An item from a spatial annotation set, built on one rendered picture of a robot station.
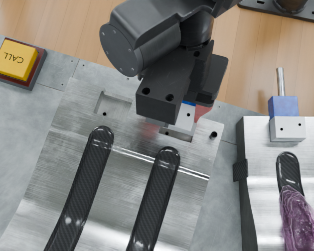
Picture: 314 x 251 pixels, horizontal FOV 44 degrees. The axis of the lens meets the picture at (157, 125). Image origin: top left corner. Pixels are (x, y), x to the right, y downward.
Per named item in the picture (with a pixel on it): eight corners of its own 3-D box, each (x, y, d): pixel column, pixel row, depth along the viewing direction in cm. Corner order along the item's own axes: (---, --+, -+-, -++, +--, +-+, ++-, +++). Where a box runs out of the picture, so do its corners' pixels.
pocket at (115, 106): (105, 94, 66) (102, 86, 62) (134, 103, 65) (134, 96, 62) (96, 119, 64) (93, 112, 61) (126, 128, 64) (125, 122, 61)
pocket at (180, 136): (165, 113, 65) (167, 106, 61) (196, 122, 65) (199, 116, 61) (157, 138, 64) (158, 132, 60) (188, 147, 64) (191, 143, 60)
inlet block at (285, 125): (260, 74, 70) (270, 62, 65) (288, 74, 70) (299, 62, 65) (265, 144, 67) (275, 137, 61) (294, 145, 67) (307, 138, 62)
